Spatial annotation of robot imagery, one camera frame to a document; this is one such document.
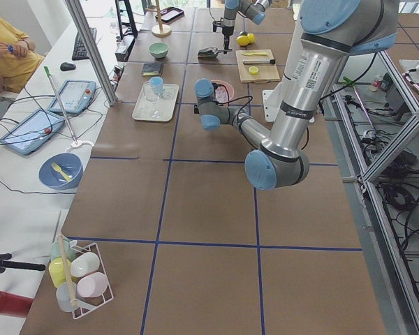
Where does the near blue teach pendant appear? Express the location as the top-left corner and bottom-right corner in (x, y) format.
(0, 109), (65, 156)

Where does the white plastic cup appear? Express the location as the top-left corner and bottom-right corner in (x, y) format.
(70, 252), (100, 278)

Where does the light blue cup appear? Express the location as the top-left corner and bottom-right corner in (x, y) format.
(149, 76), (163, 96)

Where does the white wire cup rack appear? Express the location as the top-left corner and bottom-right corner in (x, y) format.
(56, 234), (114, 320)

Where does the metal ice scoop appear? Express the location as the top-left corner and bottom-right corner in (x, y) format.
(198, 47), (233, 59)

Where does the yellow plastic cup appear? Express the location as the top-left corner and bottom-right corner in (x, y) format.
(48, 257), (66, 288)

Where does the green ceramic bowl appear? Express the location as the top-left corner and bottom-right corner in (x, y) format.
(149, 42), (169, 59)

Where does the pink bowl of ice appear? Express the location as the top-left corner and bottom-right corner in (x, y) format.
(211, 80), (235, 104)

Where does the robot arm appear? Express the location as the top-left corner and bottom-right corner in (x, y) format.
(212, 0), (273, 54)
(194, 1), (399, 190)

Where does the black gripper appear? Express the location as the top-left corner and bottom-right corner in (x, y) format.
(212, 20), (235, 50)

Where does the yellow lemon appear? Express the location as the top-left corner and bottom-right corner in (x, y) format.
(236, 35), (251, 47)
(247, 33), (256, 44)

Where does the green plastic cup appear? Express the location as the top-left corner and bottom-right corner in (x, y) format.
(50, 237), (75, 260)

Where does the dark grey folded cloth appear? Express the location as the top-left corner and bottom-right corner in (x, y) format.
(142, 62), (163, 77)

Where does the blue bowl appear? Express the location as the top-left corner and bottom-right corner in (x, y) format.
(38, 153), (83, 191)

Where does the person in yellow shirt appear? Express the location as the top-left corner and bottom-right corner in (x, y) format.
(0, 17), (44, 94)

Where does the green tipped metal stick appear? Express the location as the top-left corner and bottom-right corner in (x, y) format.
(43, 66), (80, 148)

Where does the lemon half slice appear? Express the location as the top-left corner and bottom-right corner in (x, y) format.
(248, 66), (259, 75)

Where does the yellow plastic fork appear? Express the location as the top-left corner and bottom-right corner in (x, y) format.
(50, 162), (71, 182)

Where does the red cylinder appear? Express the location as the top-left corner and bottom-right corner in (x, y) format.
(0, 291), (33, 318)

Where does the cream serving tray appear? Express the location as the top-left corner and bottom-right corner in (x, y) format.
(132, 82), (179, 122)

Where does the black tripod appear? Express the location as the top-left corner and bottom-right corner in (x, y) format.
(0, 253), (45, 274)

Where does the dark tablet tray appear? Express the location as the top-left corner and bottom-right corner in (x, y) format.
(160, 6), (184, 24)

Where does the steel cylinder rod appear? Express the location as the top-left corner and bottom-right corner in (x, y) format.
(242, 59), (276, 66)

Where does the clear grey plastic cup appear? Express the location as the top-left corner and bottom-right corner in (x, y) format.
(56, 282), (78, 312)

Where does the clear wine glass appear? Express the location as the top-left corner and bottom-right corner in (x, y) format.
(143, 82), (161, 119)

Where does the black keyboard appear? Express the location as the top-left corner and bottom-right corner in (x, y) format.
(71, 33), (89, 61)

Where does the pink plastic cup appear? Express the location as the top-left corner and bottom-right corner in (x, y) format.
(77, 272), (109, 298)

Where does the wooden cutting board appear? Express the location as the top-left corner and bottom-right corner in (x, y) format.
(235, 50), (281, 84)

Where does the blue teach pendant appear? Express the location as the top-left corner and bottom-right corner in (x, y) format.
(59, 80), (97, 115)
(0, 109), (65, 156)

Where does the far blue teach pendant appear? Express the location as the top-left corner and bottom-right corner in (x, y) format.
(59, 80), (97, 115)

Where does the yellow plastic knife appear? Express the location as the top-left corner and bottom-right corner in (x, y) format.
(241, 52), (268, 57)

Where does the black computer mouse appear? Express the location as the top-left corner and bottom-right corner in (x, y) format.
(59, 62), (76, 72)

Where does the aluminium frame post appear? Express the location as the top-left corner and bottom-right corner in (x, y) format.
(66, 0), (117, 106)

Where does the wooden stand with base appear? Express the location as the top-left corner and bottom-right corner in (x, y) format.
(151, 0), (172, 38)

